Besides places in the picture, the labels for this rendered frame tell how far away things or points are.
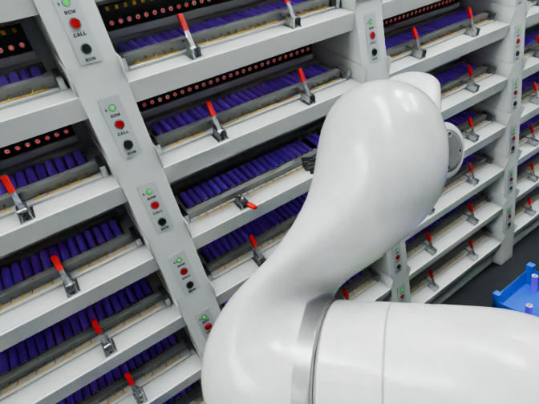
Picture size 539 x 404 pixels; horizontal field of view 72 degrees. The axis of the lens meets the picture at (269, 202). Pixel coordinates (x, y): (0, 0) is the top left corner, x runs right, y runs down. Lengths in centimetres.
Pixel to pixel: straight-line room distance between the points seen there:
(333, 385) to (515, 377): 8
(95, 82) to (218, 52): 27
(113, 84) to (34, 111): 15
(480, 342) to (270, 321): 11
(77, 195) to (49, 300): 24
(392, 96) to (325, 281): 12
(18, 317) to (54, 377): 19
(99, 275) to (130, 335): 19
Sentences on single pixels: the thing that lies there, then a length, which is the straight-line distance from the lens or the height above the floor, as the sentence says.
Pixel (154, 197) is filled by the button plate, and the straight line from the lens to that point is 86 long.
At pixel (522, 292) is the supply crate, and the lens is 150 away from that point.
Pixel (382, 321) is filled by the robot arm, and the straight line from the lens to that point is 22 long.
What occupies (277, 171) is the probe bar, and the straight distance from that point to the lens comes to 103.
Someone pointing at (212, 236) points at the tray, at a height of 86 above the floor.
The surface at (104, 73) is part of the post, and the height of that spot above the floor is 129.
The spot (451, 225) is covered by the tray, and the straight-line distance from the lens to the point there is 174.
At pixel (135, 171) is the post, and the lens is 84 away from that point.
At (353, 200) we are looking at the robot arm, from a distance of 21.
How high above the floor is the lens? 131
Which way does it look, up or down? 26 degrees down
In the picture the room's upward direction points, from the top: 16 degrees counter-clockwise
